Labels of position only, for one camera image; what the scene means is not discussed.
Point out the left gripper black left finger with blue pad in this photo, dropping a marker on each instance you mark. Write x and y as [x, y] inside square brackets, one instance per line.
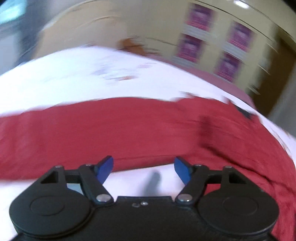
[90, 177]

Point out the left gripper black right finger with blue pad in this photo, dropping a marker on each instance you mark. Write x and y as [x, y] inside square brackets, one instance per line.
[197, 177]

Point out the red padded jacket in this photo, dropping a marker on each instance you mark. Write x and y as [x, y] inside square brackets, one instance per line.
[141, 133]

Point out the pink striped bed cover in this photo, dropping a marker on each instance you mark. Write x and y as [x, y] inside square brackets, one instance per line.
[212, 79]

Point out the white floral bed sheet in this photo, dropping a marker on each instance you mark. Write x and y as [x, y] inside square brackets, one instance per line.
[144, 206]

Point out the purple poster lower right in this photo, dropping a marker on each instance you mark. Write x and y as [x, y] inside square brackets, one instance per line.
[228, 67]

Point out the purple poster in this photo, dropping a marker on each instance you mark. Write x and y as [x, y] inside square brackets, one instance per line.
[190, 48]
[200, 17]
[228, 67]
[240, 36]

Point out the purple poster lower left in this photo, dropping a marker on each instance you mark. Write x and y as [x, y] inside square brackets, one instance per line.
[190, 48]

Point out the orange patterned pillow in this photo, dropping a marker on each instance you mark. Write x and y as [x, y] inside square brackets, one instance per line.
[130, 46]

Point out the cream wardrobe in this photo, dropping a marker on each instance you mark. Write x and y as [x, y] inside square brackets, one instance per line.
[159, 25]

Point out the purple poster upper right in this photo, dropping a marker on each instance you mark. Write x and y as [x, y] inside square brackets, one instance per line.
[240, 36]

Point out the dark brown door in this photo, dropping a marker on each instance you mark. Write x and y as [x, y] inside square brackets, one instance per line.
[273, 79]

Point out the purple poster upper left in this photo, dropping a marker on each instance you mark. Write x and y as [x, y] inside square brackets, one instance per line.
[200, 17]

